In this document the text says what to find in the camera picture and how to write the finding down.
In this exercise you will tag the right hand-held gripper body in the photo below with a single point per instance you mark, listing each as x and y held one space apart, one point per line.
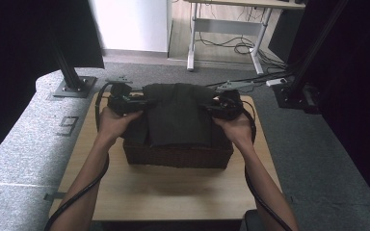
229 104

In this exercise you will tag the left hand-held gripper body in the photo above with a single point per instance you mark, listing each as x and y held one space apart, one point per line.
122 101

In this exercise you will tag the dark cloth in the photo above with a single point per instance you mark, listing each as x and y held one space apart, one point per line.
176 115

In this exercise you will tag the brown woven basket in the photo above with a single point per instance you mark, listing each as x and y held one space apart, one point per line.
176 157

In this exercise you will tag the person's left hand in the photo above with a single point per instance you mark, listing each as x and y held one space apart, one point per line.
115 125

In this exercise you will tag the person's right hand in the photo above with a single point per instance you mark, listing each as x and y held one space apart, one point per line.
236 128

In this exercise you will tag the black metal stand with base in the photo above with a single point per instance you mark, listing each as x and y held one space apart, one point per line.
297 86
74 83

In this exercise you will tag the white power strip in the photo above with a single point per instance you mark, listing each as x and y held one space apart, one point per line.
276 82

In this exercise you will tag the white cabinet panel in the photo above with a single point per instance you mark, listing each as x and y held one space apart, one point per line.
131 25

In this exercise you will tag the black curtain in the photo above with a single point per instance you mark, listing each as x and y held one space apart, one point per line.
359 80
22 48

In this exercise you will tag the black chair armrest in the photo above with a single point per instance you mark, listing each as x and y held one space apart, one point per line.
251 221

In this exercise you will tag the white desk frame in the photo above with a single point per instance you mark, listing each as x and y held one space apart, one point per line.
226 27

